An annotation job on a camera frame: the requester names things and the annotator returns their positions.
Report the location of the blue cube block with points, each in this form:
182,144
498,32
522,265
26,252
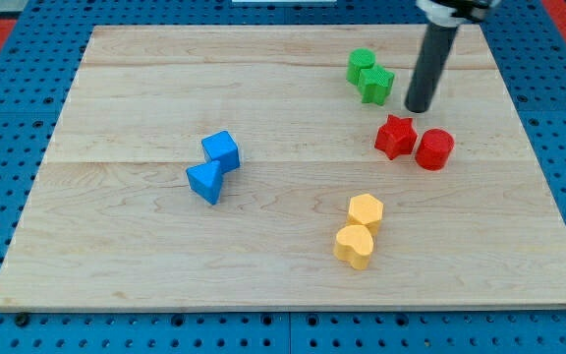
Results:
222,147

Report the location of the yellow heart block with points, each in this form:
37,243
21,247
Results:
354,245

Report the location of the green star block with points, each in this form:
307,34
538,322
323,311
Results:
375,84

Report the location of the red star block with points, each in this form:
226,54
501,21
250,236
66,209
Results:
397,136

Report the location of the blue triangle block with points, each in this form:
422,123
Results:
206,180

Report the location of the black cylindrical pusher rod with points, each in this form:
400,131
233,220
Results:
434,52

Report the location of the yellow hexagon block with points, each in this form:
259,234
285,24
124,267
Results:
365,210

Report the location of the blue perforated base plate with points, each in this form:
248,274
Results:
37,65

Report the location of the wooden board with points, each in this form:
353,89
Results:
112,225

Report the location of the red cylinder block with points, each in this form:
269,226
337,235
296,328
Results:
434,149

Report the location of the green cylinder block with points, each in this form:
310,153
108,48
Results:
359,58

